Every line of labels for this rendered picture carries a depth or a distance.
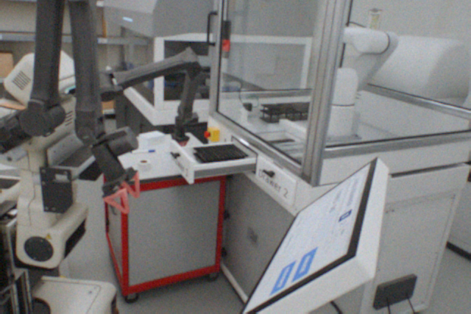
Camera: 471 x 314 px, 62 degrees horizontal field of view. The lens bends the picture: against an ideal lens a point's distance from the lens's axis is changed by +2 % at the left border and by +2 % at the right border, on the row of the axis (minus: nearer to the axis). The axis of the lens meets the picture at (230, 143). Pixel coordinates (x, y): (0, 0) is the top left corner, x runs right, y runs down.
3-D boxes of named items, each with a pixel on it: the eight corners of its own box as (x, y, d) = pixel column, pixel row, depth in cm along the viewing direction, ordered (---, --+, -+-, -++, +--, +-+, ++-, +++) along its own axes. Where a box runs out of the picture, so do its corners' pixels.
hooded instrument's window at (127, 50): (154, 109, 252) (154, 37, 237) (108, 66, 402) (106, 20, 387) (296, 102, 301) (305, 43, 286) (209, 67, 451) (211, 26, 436)
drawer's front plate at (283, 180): (290, 206, 157) (293, 181, 153) (255, 177, 181) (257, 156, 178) (294, 205, 158) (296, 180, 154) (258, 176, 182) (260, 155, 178)
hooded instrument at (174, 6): (152, 231, 279) (151, -39, 221) (109, 146, 435) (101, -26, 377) (290, 205, 331) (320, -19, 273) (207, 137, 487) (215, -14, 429)
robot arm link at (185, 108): (185, 56, 164) (194, 76, 160) (196, 53, 166) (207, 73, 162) (175, 109, 201) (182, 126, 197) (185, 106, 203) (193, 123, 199)
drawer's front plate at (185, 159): (189, 184, 170) (190, 161, 166) (170, 160, 194) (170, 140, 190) (193, 183, 170) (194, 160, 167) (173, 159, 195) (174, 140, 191)
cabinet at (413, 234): (285, 377, 176) (307, 221, 149) (201, 249, 262) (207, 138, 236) (428, 319, 216) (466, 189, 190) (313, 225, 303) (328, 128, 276)
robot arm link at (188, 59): (196, 40, 157) (206, 59, 154) (196, 59, 170) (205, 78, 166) (87, 73, 147) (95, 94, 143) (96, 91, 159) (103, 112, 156)
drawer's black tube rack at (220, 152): (205, 173, 178) (206, 159, 176) (192, 159, 193) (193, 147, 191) (247, 167, 187) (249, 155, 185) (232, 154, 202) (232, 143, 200)
